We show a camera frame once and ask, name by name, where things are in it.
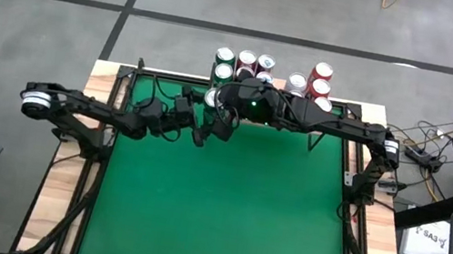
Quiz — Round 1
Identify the wooden shelf black metal frame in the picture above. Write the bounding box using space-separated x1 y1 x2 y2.
199 62 336 156

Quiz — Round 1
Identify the black metal table frame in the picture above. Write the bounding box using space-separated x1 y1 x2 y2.
9 40 438 254

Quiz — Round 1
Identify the black power strip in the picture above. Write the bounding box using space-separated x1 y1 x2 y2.
401 144 445 175

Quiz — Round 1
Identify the red Coca-Cola can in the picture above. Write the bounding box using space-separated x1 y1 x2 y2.
235 65 257 81
235 48 260 71

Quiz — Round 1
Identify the black desk support bar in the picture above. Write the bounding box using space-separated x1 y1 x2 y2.
391 183 453 239

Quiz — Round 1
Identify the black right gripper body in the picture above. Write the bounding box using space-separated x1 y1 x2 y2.
210 73 293 152

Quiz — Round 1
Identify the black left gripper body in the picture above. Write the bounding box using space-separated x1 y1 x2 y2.
166 84 214 148

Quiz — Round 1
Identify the green table mat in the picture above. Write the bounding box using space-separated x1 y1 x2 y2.
76 68 377 254

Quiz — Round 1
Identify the tangled floor cable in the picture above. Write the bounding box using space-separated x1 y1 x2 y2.
377 107 453 206

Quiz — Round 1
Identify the white paper sign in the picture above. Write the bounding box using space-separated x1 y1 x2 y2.
398 214 453 254

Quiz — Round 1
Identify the blue slim energy drink can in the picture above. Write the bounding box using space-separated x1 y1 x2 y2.
256 52 278 75

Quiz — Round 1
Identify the white pink soda can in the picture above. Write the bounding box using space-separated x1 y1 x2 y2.
285 70 310 96

